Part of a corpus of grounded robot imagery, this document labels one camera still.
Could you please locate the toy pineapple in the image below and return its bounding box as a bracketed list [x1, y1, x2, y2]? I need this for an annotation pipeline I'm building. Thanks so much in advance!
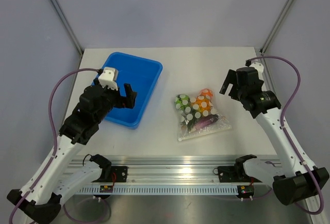
[178, 94, 213, 133]

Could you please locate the orange toy fruit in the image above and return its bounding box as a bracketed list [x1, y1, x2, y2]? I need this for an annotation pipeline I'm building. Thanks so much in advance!
[200, 88, 213, 100]

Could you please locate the green toy ball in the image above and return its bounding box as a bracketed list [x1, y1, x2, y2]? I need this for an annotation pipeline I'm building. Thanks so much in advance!
[174, 94, 190, 111]

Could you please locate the dark purple toy eggplant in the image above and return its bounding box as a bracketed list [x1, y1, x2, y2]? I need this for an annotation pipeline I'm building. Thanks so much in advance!
[194, 115, 219, 130]

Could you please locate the white slotted cable duct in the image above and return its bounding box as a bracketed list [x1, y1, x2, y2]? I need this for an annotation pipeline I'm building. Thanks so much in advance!
[76, 185, 238, 196]

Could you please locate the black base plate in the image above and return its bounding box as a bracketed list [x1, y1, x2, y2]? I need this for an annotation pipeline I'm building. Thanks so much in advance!
[93, 166, 128, 183]
[212, 166, 251, 183]

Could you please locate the clear zip top bag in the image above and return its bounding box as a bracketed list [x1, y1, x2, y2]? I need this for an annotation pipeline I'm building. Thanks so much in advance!
[173, 88, 232, 141]

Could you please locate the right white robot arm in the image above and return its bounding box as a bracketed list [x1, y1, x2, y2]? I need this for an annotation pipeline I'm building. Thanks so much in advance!
[220, 67, 329, 205]

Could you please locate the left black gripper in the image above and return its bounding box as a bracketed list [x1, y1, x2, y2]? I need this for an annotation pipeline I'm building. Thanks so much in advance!
[95, 78, 137, 123]

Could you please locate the small circuit board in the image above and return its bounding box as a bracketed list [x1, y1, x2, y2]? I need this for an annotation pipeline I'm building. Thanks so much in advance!
[237, 185, 255, 199]
[100, 185, 113, 193]

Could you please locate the aluminium rail frame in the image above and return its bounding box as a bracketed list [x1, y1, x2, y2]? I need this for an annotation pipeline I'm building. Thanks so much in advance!
[103, 155, 236, 185]

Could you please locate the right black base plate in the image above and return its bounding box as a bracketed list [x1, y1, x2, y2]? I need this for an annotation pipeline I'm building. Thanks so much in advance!
[212, 166, 251, 183]

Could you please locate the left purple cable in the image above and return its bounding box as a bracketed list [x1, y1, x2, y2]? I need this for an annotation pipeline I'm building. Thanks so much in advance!
[9, 68, 111, 224]

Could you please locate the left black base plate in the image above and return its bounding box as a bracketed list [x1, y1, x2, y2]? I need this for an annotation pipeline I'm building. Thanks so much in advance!
[93, 166, 128, 183]

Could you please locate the left small circuit board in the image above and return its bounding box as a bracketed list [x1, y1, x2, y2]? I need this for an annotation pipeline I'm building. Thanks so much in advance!
[100, 185, 113, 193]

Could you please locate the blue plastic bin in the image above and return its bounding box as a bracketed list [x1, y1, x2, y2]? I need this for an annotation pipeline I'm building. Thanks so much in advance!
[99, 52, 163, 130]

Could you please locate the right small circuit board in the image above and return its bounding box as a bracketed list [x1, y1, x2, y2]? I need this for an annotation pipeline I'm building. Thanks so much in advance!
[237, 185, 255, 199]

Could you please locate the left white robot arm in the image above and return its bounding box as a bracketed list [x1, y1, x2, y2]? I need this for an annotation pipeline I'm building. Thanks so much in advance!
[7, 83, 137, 223]

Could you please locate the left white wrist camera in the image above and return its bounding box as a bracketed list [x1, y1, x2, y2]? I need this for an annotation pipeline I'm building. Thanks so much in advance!
[98, 67, 119, 90]

